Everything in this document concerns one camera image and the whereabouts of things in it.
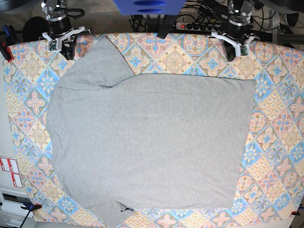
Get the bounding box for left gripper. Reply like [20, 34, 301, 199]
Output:
[222, 20, 247, 61]

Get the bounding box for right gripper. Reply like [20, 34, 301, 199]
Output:
[49, 18, 76, 60]

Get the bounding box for grey T-shirt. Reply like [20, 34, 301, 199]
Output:
[46, 38, 256, 228]

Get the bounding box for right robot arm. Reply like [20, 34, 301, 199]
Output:
[41, 0, 85, 60]

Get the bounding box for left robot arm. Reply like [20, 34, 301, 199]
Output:
[211, 0, 256, 62]

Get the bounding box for black power strip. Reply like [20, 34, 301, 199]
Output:
[175, 22, 222, 31]

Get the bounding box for blue clamp top left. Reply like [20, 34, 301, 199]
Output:
[0, 25, 16, 63]

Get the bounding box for blue clamp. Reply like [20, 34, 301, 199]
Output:
[20, 203, 42, 212]
[0, 25, 16, 63]

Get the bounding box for red white labels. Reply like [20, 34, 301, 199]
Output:
[0, 157, 23, 188]

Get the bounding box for blue clamp bottom left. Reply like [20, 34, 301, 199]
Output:
[20, 203, 42, 212]

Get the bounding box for orange clamp bottom right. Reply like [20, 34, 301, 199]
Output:
[291, 211, 300, 216]

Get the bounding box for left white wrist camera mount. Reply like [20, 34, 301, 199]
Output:
[208, 32, 260, 57]

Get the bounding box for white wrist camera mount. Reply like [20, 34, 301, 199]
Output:
[208, 32, 260, 57]
[42, 26, 91, 52]

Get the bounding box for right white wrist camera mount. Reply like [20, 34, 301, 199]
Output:
[42, 26, 91, 52]

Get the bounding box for black remote-like bracket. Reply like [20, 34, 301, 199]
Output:
[157, 15, 177, 39]

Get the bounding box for blue plastic mount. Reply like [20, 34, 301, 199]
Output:
[113, 0, 186, 15]

